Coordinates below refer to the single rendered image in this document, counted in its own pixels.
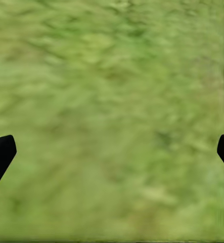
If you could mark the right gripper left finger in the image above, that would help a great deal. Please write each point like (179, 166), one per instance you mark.
(7, 153)

